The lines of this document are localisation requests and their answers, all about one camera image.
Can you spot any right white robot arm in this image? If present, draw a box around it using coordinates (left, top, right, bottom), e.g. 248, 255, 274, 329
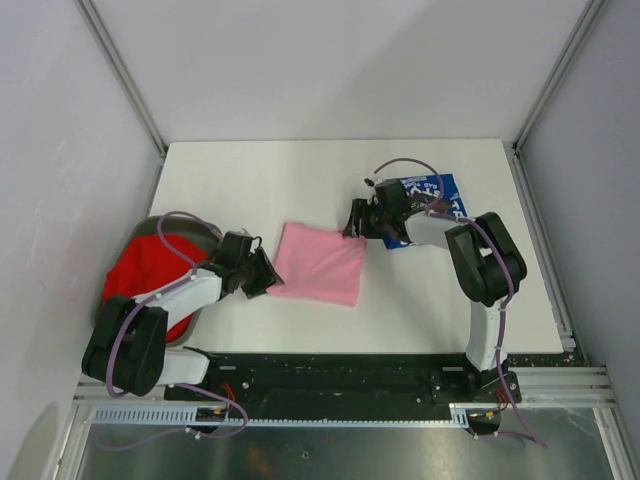
343, 178, 527, 401

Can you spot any aluminium frame post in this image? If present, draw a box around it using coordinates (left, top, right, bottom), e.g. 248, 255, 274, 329
512, 0, 610, 152
74, 0, 168, 158

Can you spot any left aluminium frame post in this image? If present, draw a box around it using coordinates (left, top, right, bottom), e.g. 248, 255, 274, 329
74, 0, 168, 158

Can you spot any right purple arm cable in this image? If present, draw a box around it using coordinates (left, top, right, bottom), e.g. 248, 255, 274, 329
372, 157, 516, 361

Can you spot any red t shirt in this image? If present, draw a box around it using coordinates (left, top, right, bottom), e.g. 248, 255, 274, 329
101, 234, 207, 343

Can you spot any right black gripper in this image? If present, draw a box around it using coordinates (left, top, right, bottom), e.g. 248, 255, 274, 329
344, 198, 392, 239

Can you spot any grey plastic tray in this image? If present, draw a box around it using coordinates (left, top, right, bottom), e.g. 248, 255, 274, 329
94, 212, 222, 339

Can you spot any white slotted cable duct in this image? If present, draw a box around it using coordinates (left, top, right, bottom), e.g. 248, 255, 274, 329
89, 402, 501, 430

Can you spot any pink t shirt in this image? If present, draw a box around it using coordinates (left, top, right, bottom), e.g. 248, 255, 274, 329
268, 222, 366, 307

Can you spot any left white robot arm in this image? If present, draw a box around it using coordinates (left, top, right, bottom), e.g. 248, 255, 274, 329
81, 232, 283, 400

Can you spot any blue printed t shirt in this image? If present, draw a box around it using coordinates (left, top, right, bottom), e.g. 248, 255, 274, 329
399, 173, 467, 217

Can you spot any right aluminium frame post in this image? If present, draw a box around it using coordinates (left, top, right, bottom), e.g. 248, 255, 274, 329
512, 0, 610, 152

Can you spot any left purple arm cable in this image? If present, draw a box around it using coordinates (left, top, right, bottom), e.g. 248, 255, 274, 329
104, 210, 224, 399

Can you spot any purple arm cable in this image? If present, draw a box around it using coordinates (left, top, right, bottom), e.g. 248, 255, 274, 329
104, 210, 224, 399
372, 157, 516, 361

